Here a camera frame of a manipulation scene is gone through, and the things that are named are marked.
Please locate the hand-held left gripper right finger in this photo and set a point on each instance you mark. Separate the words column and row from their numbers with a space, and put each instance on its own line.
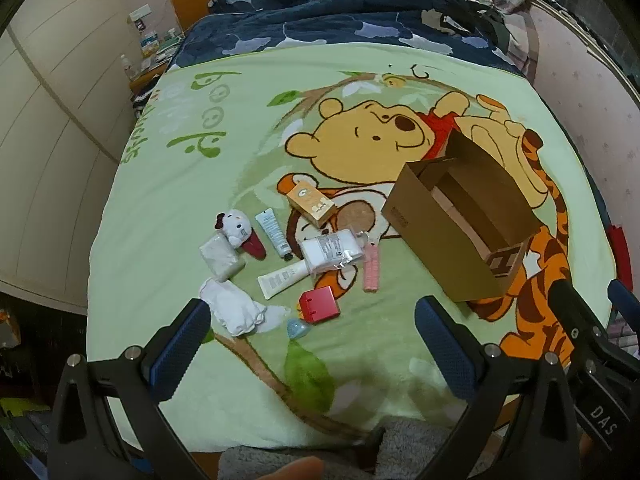
column 447, row 347

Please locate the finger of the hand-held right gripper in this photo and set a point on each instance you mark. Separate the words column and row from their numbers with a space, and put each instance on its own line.
column 621, row 292
column 567, row 302

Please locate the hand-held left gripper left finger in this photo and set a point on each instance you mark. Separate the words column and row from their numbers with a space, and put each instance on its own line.
column 177, row 345

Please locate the brown cardboard box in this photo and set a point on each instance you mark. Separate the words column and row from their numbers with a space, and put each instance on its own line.
column 435, row 240

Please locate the small blue plastic piece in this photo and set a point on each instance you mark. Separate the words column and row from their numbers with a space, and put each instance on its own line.
column 297, row 329

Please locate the white cream tube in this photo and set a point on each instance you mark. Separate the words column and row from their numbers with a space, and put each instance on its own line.
column 282, row 277

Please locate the white plush dog toy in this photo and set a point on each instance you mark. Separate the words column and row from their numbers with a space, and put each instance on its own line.
column 235, row 225

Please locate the small red box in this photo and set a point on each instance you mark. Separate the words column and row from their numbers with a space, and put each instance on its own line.
column 320, row 305

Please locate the pale blue cream tube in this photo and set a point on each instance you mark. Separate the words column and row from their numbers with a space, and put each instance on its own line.
column 271, row 232

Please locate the clear cotton pad pack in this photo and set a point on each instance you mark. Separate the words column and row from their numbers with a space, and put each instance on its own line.
column 330, row 250

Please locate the orange bear print box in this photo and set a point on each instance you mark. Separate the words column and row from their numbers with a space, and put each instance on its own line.
column 310, row 204

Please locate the person's left hand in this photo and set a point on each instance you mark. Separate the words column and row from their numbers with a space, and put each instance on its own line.
column 295, row 470

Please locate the red cloth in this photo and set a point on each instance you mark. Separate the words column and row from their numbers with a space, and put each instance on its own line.
column 622, row 255

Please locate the green cartoon printed blanket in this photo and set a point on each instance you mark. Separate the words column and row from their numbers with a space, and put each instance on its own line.
column 175, row 185

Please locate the person's grey fleece clothing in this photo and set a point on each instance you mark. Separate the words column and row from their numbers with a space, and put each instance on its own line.
column 310, row 437

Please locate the dark floor clutter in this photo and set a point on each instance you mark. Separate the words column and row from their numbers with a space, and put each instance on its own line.
column 20, row 385

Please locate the cream wardrobe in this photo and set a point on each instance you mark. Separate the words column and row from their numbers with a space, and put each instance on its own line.
column 50, row 110

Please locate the dark window with gold ledge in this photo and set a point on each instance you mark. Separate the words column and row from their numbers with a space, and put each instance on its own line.
column 595, row 25

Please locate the wooden nightstand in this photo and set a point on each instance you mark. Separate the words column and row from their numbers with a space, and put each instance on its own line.
column 147, row 77

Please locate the clear plastic bottle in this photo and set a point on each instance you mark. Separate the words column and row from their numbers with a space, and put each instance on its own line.
column 127, row 67

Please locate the dark clothes pile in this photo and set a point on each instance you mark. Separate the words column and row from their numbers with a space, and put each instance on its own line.
column 480, row 17

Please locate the spray bottle on nightstand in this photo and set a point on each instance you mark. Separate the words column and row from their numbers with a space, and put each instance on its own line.
column 155, row 42

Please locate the navy leaf print duvet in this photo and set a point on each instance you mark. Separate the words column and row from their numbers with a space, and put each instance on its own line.
column 300, row 25

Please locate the white wall socket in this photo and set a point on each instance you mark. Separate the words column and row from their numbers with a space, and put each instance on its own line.
column 139, row 12

